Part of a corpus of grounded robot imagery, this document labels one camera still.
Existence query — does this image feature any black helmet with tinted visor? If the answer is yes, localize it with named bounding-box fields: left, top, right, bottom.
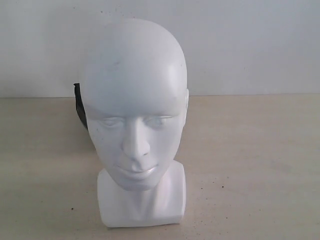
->
left=73, top=83, right=88, bottom=130

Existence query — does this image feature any white mannequin head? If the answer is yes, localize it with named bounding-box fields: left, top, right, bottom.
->
left=80, top=18, right=189, bottom=228

